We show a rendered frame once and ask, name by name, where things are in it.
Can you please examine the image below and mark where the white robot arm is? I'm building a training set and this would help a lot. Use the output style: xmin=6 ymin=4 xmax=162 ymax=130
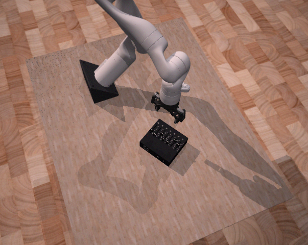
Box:
xmin=94 ymin=0 xmax=191 ymax=105

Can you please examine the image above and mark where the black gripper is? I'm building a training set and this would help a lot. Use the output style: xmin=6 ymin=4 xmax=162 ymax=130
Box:
xmin=151 ymin=92 xmax=185 ymax=124

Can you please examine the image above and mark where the black lighting desk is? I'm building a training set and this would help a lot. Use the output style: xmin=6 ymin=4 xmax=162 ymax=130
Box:
xmin=140 ymin=119 xmax=188 ymax=166

